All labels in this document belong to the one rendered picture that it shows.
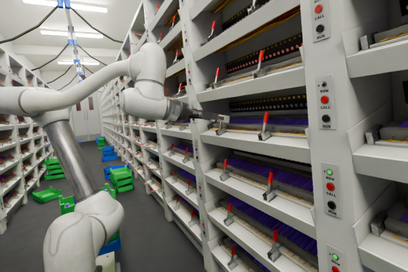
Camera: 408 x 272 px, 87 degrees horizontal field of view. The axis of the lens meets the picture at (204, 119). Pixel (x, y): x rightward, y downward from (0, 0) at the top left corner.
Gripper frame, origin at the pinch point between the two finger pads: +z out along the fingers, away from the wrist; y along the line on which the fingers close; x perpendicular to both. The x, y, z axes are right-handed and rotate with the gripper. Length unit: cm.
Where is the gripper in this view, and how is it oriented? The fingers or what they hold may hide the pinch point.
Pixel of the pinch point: (220, 118)
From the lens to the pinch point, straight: 93.7
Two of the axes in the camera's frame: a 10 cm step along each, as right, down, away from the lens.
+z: 8.7, 1.5, 4.6
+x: 1.3, -9.9, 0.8
